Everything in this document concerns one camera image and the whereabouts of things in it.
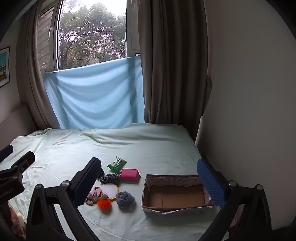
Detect round yellow-rimmed mirror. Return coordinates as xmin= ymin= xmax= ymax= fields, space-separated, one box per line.
xmin=101 ymin=184 xmax=119 ymax=202

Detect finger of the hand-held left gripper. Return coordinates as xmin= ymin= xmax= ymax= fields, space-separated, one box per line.
xmin=0 ymin=151 xmax=36 ymax=183
xmin=0 ymin=145 xmax=14 ymax=163

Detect light blue hanging cloth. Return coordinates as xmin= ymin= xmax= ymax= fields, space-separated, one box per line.
xmin=43 ymin=56 xmax=145 ymax=130

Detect framed wall picture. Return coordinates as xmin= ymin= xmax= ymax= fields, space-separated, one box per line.
xmin=0 ymin=46 xmax=11 ymax=88

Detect grey towel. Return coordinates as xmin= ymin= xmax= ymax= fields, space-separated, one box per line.
xmin=116 ymin=191 xmax=136 ymax=209

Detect pink zip pouch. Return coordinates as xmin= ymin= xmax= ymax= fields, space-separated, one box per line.
xmin=119 ymin=168 xmax=141 ymax=184

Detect window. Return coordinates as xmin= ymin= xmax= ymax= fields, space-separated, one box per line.
xmin=36 ymin=0 xmax=141 ymax=71

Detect cardboard box with pink print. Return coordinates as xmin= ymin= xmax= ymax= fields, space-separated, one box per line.
xmin=142 ymin=174 xmax=214 ymax=215

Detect dusty pink hair bows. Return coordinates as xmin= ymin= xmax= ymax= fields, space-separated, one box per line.
xmin=85 ymin=186 xmax=103 ymax=207

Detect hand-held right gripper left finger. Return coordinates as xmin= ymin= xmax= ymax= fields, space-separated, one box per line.
xmin=24 ymin=157 xmax=104 ymax=241

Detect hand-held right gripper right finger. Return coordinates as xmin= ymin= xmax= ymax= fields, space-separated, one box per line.
xmin=196 ymin=158 xmax=272 ymax=241

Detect brown curtain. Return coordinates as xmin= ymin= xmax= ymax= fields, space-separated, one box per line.
xmin=137 ymin=0 xmax=212 ymax=139
xmin=15 ymin=0 xmax=63 ymax=129

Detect green snack packet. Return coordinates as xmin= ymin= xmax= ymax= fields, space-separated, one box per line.
xmin=107 ymin=156 xmax=127 ymax=173

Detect orange pompom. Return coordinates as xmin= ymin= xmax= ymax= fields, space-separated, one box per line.
xmin=97 ymin=196 xmax=112 ymax=212

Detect black printed scrunchie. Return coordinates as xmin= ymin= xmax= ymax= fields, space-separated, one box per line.
xmin=100 ymin=173 xmax=121 ymax=186

